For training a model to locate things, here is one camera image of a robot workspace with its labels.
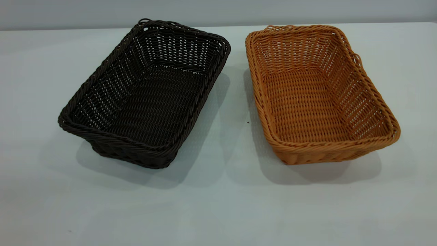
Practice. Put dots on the black woven wicker basket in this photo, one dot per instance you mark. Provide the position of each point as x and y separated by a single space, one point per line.
160 102

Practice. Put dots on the orange woven wicker basket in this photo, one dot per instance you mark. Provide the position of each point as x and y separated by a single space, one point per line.
307 106

